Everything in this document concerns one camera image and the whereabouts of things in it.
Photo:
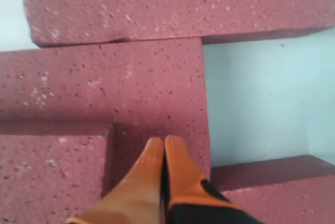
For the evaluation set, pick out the red brick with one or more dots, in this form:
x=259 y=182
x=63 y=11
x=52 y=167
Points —
x=151 y=88
x=51 y=170
x=73 y=22

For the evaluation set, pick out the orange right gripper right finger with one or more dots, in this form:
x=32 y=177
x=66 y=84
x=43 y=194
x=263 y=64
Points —
x=189 y=195

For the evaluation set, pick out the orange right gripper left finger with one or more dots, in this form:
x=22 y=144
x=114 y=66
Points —
x=136 y=198

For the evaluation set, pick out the right middle red brick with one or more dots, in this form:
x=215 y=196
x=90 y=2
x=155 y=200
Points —
x=151 y=88

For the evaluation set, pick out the right inner red brick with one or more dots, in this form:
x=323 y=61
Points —
x=51 y=170

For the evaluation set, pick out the back right red brick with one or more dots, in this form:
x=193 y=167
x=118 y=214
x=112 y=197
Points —
x=73 y=22

